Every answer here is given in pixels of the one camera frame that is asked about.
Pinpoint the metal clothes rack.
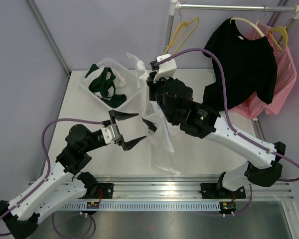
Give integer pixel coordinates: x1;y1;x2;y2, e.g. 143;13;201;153
161;0;299;55

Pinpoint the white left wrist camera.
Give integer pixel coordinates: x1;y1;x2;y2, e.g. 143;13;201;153
101;124;121;144

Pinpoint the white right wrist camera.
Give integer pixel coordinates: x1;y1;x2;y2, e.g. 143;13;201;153
150;53;177;83

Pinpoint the pink hanging t shirt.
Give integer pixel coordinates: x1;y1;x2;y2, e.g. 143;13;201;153
230;23;297;120

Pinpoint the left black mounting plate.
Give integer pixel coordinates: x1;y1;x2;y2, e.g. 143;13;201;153
81;183;114;199

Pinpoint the white slotted cable duct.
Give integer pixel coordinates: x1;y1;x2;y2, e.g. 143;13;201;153
60;201;220;212

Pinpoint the yellow hanger on rack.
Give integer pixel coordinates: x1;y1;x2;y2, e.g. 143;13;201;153
269;16;297;52

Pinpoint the yellow hanger with metal hook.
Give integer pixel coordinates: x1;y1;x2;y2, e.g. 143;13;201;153
163;2;200;55

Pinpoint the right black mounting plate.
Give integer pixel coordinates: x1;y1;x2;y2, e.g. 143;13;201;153
200;183;247;199

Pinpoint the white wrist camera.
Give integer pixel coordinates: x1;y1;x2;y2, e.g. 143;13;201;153
150;53;177;83
101;124;121;144

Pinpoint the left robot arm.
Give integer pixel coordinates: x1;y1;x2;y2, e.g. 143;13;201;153
0;110;144;239

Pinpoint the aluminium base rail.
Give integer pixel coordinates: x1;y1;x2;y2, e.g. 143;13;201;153
95;175;294;202

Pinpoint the green and white t shirt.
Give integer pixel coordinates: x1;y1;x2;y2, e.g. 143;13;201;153
84;64;127;108

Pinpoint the cream hanger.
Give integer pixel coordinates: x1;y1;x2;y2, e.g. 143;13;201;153
230;5;268;37

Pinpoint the black t shirt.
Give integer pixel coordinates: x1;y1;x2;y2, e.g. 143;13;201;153
205;19;277;109

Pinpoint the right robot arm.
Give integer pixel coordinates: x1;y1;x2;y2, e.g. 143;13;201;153
146;72;286;199

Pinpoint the black mounting plate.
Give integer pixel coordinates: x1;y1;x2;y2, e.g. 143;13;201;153
81;183;114;199
200;183;247;199

